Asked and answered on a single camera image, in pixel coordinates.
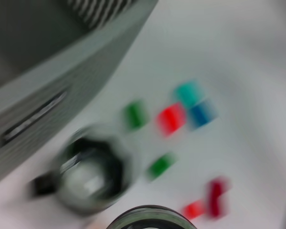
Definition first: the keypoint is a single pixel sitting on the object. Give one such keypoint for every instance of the small red toy brick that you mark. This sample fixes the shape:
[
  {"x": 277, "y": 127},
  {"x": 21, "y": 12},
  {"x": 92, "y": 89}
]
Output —
[{"x": 195, "y": 210}]

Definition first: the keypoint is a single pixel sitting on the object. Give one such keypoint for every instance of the teal flat toy brick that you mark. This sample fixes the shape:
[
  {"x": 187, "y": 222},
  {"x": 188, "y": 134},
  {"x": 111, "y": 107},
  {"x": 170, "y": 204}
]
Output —
[{"x": 189, "y": 93}]

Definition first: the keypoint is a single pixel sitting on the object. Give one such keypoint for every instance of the grey-green perforated storage basket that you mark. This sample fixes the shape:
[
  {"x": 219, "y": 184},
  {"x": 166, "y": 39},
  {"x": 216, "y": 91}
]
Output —
[{"x": 62, "y": 71}]

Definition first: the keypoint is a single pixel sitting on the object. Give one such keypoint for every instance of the red-orange wedge toy brick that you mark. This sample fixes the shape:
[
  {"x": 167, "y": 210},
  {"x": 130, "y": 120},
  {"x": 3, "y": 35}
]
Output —
[{"x": 171, "y": 119}]

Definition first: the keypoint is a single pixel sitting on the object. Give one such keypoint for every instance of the dark red long toy brick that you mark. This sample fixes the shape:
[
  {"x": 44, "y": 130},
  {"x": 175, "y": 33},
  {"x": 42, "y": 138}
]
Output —
[{"x": 218, "y": 198}]

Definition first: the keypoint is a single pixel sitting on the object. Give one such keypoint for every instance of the blue flat toy brick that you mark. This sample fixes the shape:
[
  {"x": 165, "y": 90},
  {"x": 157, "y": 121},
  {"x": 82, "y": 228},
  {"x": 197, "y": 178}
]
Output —
[{"x": 202, "y": 114}]

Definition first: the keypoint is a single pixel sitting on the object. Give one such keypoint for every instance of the glass teacup with black sleeve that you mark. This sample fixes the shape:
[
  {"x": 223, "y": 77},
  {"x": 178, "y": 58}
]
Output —
[
  {"x": 90, "y": 181},
  {"x": 152, "y": 214}
]

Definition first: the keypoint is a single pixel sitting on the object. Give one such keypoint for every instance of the green toy brick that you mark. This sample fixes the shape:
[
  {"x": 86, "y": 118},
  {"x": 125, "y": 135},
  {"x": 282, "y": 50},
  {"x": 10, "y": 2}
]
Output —
[
  {"x": 162, "y": 167},
  {"x": 135, "y": 114}
]

